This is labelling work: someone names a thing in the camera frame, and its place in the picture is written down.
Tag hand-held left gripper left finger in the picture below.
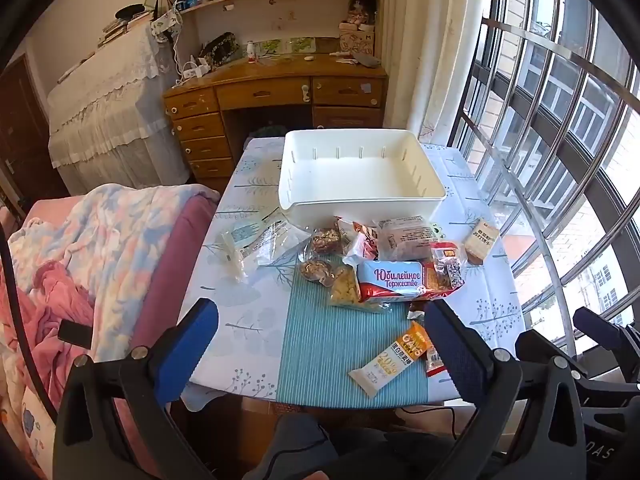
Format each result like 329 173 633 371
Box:
52 298 221 480

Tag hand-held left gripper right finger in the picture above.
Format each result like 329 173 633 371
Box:
424 299 588 480

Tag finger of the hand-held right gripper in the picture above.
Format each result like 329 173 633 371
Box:
572 306 640 386
515 329 588 386

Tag orange white protein bar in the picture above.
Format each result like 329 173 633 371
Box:
348 321 434 399

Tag red seed packet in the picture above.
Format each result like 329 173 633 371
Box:
429 241 467 292

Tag blue red biscuit packet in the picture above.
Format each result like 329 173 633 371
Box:
356 259 466 306

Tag beige cracker packet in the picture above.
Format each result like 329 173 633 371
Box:
463 219 502 267

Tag clear packet teal label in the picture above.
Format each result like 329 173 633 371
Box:
221 220 286 281

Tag large clear pastry packet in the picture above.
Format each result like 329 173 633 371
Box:
375 216 442 262

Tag puffed rice cake packet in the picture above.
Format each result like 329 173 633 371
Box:
326 266 393 315

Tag clear white packet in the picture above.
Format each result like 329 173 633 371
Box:
250 210 312 268

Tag red white snack packet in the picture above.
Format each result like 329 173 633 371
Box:
342 220 382 267

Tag round nut cake clear wrap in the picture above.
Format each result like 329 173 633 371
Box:
298 259 333 287

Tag nut bar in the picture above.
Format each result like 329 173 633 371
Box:
310 227 347 256

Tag white plastic bin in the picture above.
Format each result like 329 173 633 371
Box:
277 129 448 226

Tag tree print tablecloth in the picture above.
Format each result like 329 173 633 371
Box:
180 137 526 411

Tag small black box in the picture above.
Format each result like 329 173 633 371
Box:
57 320 91 348

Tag teal striped placemat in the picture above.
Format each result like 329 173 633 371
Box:
275 255 431 408

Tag pastel patterned blanket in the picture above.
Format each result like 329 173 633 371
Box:
7 182 221 356

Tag person's leg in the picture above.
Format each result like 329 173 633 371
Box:
255 410 451 480

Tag pink ruffled blanket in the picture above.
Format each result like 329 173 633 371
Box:
0 260 96 480

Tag metal window grille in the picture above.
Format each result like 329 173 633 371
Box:
447 0 640 361

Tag white lace cloth cover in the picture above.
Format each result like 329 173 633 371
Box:
46 20 191 196

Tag wooden desk with drawers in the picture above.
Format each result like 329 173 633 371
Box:
162 52 390 181

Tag white power strip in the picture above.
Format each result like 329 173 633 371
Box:
180 60 211 81

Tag brown wooden door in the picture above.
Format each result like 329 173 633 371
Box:
0 55 51 201

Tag dark floral pouch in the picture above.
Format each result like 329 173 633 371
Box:
199 31 241 68

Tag green printed cards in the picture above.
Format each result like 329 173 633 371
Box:
257 37 318 56

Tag cream leaf print curtain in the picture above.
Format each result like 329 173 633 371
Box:
382 0 493 146

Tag patterned hanging bag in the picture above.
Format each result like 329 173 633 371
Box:
150 10 183 41

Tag printed cardboard box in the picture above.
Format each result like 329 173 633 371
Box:
339 30 376 56

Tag doll figure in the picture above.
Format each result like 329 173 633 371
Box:
347 0 378 31

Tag wooden bookshelf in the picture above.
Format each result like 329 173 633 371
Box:
159 0 385 68

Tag black cable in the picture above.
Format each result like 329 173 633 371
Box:
0 240 61 411

